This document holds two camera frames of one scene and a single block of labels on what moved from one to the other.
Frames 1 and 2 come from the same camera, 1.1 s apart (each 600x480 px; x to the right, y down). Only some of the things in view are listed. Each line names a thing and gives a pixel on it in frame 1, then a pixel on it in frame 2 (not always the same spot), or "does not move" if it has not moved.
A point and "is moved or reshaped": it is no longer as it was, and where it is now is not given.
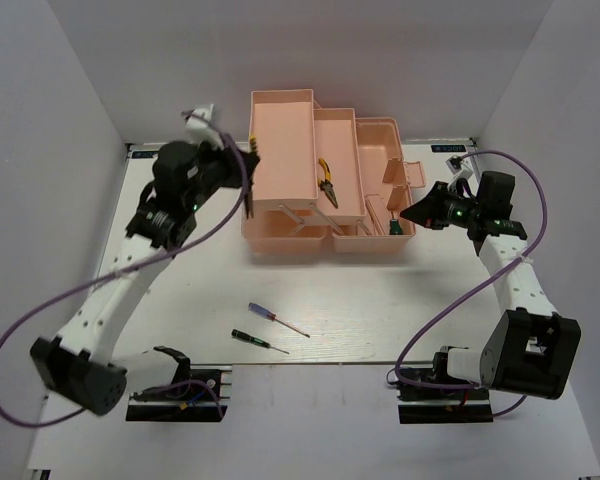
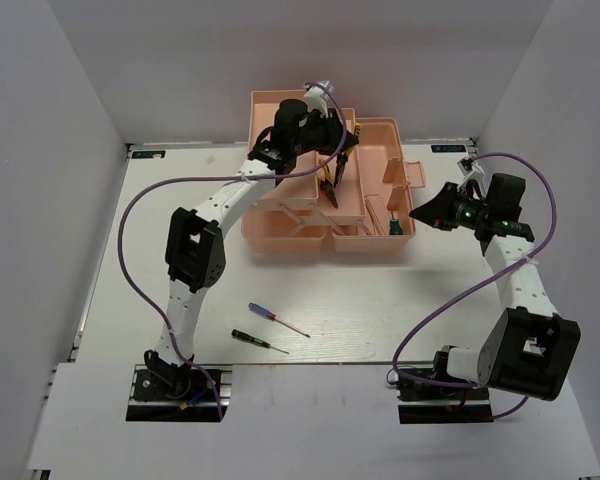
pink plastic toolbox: [326, 181] does not move
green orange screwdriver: [395, 228] does not move
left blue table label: [143, 154] does not move
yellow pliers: [326, 185] does not move
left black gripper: [229, 157] to [334, 131]
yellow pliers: [249, 192] is moved or reshaped
